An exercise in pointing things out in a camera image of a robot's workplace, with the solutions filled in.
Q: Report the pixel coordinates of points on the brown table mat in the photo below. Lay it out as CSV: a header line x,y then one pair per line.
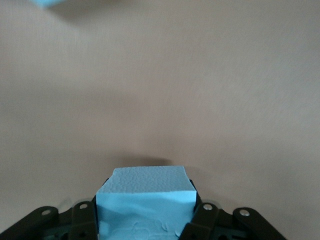
x,y
160,75

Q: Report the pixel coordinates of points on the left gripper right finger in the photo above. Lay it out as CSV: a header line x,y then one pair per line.
x,y
207,222

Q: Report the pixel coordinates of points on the light blue foam cube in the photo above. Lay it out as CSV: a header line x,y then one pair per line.
x,y
145,200
47,2

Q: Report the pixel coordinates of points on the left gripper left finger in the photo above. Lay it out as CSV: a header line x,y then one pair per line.
x,y
80,222

